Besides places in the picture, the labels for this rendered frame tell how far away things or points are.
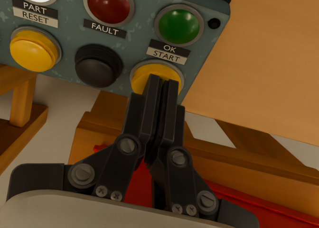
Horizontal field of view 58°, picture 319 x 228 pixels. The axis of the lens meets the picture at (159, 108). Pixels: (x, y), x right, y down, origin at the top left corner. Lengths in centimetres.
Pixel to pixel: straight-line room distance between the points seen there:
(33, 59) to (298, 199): 35
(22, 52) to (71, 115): 102
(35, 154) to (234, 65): 114
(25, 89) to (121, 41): 80
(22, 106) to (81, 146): 64
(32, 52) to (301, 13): 17
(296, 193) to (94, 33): 33
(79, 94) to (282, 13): 100
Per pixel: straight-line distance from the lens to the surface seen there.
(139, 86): 16
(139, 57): 16
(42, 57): 17
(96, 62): 16
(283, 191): 40
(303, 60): 23
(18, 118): 98
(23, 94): 95
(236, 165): 36
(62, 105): 118
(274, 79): 22
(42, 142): 126
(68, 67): 18
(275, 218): 37
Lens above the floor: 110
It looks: 72 degrees down
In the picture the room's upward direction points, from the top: 166 degrees clockwise
